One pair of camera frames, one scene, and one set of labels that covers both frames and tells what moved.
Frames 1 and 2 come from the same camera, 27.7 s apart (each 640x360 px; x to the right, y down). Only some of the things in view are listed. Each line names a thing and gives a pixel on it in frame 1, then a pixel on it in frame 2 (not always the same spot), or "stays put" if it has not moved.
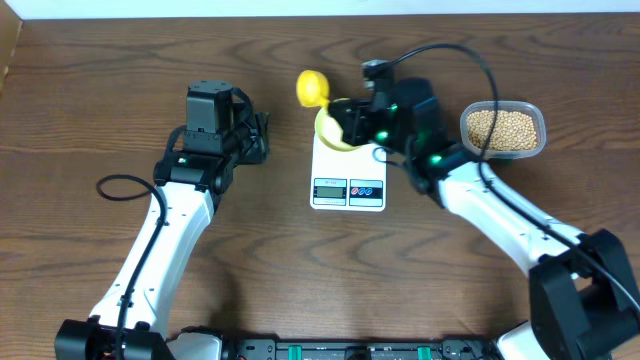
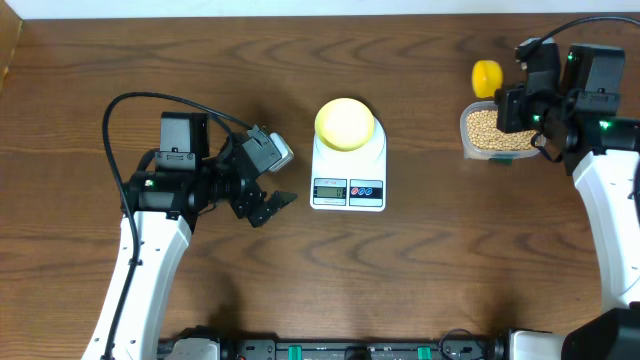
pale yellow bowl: [329, 130] stays put
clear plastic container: [519, 130] stays put
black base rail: [272, 349] stays put
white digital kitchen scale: [351, 180] stays put
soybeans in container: [513, 130] stays put
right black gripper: [353, 128] → [509, 100]
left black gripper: [259, 123] → [246, 204]
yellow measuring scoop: [312, 89] → [486, 77]
